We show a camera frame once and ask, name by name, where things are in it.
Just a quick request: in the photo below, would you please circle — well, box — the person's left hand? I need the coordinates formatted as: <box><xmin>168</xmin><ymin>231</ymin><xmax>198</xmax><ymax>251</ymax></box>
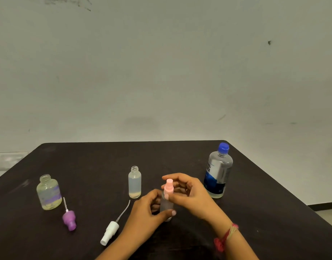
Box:
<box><xmin>120</xmin><ymin>188</ymin><xmax>177</xmax><ymax>243</ymax></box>

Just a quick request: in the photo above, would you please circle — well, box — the person's right hand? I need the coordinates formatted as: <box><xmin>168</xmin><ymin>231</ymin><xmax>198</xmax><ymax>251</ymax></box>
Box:
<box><xmin>161</xmin><ymin>173</ymin><xmax>234</xmax><ymax>236</ymax></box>

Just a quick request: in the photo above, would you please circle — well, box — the small clear bottle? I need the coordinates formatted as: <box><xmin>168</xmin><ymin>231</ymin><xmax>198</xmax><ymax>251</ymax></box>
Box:
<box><xmin>159</xmin><ymin>193</ymin><xmax>175</xmax><ymax>222</ymax></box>
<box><xmin>128</xmin><ymin>166</ymin><xmax>142</xmax><ymax>199</ymax></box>

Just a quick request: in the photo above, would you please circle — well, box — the pink spray cap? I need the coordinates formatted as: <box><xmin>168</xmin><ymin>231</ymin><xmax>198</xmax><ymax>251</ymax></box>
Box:
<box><xmin>163</xmin><ymin>178</ymin><xmax>174</xmax><ymax>201</ymax></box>

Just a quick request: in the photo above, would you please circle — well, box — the red thread wristband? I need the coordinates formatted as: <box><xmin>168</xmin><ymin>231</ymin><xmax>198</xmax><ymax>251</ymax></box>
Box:
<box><xmin>214</xmin><ymin>223</ymin><xmax>239</xmax><ymax>253</ymax></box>

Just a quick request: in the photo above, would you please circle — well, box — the black skirting board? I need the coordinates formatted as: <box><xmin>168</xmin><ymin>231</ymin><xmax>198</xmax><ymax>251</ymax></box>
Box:
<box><xmin>308</xmin><ymin>201</ymin><xmax>332</xmax><ymax>212</ymax></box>

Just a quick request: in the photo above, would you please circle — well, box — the purple spray cap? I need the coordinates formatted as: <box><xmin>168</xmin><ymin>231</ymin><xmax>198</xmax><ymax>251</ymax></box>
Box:
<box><xmin>62</xmin><ymin>197</ymin><xmax>77</xmax><ymax>231</ymax></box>

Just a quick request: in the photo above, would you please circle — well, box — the white wall socket panel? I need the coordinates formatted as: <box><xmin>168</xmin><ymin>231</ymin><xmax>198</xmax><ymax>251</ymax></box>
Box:
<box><xmin>0</xmin><ymin>152</ymin><xmax>30</xmax><ymax>172</ymax></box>

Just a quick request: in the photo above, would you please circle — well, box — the small round bottle purple print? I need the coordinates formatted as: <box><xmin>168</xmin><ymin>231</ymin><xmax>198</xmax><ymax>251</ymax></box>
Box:
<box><xmin>36</xmin><ymin>174</ymin><xmax>63</xmax><ymax>211</ymax></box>

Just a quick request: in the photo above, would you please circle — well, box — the large clear bottle blue label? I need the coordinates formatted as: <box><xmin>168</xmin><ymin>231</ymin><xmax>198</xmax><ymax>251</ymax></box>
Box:
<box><xmin>203</xmin><ymin>153</ymin><xmax>233</xmax><ymax>199</ymax></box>

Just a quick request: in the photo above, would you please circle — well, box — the white spray cap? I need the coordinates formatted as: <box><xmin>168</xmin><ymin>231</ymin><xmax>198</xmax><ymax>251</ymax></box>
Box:
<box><xmin>100</xmin><ymin>199</ymin><xmax>131</xmax><ymax>247</ymax></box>

